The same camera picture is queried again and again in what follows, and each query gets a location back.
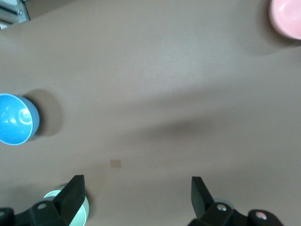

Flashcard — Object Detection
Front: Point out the pink bowl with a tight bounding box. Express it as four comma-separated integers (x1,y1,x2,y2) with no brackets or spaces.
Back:
269,0,301,40

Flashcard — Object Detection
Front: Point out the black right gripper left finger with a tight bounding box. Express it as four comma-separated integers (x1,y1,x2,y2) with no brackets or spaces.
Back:
28,174,86,226

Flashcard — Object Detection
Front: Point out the metal frame corner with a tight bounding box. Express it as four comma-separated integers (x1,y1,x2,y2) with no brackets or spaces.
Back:
0,0,32,31

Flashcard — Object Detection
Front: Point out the green bowl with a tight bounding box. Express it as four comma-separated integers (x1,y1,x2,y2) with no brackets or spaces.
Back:
43,189,90,226

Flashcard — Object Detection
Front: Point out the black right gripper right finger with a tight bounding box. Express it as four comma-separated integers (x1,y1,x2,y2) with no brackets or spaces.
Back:
187,176,250,226

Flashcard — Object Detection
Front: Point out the blue bowl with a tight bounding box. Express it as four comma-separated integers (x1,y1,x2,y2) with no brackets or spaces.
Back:
0,93,40,145

